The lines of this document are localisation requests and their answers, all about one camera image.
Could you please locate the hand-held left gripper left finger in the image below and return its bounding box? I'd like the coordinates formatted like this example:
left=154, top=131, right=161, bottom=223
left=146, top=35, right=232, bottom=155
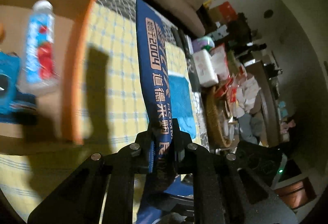
left=27, top=130, right=154, bottom=224

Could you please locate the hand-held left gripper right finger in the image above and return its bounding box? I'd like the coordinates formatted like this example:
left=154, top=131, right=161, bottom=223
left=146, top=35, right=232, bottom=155
left=172, top=118, right=299, bottom=224

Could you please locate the blue printed strap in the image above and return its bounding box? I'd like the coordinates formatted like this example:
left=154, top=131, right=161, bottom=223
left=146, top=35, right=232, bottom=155
left=134, top=0, right=195, bottom=224

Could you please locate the orange cardboard box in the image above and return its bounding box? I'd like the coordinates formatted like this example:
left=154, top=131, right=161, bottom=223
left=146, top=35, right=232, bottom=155
left=0, top=0, right=99, bottom=155

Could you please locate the clear bottle blue red label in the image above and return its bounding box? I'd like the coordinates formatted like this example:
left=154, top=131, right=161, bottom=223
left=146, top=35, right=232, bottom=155
left=18, top=0, right=59, bottom=96

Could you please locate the blue packet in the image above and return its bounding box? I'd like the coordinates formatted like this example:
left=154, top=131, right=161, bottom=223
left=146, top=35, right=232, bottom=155
left=0, top=51, right=38, bottom=122

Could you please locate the wicker basket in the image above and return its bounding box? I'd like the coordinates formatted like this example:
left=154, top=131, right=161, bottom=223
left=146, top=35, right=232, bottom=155
left=205, top=86, right=241, bottom=149

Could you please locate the teal cloth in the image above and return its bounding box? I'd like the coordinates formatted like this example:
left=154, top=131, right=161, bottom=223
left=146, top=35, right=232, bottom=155
left=169, top=73, right=198, bottom=139

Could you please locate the pile of clothes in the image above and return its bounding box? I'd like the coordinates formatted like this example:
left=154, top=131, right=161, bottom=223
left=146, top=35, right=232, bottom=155
left=234, top=70, right=265, bottom=145

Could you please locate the white tissue pack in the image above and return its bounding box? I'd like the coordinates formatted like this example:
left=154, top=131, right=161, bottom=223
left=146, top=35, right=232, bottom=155
left=192, top=49, right=219, bottom=87

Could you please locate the yellow checkered cloth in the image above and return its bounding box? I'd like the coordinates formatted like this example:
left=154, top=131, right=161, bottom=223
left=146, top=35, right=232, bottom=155
left=0, top=1, right=205, bottom=214

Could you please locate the purple and green container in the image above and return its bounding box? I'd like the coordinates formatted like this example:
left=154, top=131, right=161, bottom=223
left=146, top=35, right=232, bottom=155
left=192, top=37, right=215, bottom=52

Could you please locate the black remote control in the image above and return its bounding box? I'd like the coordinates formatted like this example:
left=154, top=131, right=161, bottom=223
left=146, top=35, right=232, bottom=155
left=170, top=27, right=192, bottom=59

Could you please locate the red box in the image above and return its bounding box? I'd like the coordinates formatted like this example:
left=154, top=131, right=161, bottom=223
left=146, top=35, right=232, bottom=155
left=216, top=1, right=237, bottom=22

